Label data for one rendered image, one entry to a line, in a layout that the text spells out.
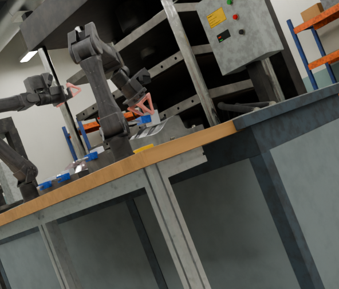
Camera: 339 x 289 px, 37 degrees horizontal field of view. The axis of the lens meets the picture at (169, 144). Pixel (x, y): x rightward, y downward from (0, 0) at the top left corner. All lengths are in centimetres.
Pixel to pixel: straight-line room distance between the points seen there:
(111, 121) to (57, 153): 858
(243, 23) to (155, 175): 145
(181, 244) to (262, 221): 42
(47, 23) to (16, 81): 689
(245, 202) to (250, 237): 12
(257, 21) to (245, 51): 16
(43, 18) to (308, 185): 227
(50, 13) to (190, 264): 240
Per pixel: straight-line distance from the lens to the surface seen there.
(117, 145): 156
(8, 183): 630
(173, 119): 221
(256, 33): 255
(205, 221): 177
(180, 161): 134
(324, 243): 172
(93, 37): 164
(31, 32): 360
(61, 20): 332
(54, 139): 1020
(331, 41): 900
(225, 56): 266
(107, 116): 159
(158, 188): 126
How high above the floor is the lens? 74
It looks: 2 degrees up
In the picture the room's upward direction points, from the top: 21 degrees counter-clockwise
